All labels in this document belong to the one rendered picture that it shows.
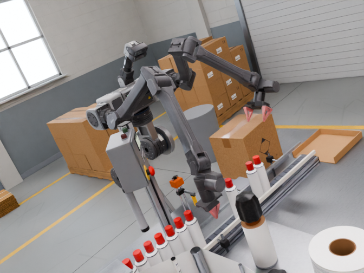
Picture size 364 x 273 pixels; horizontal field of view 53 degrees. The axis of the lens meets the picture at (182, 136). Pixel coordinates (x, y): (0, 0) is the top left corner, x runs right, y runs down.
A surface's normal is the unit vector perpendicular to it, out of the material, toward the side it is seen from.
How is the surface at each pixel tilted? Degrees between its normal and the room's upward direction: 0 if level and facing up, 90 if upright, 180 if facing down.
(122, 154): 90
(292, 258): 0
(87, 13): 90
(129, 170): 90
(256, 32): 90
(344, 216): 0
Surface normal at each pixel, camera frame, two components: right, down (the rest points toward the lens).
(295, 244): -0.33, -0.88
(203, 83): -0.62, 0.47
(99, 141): 0.68, 0.02
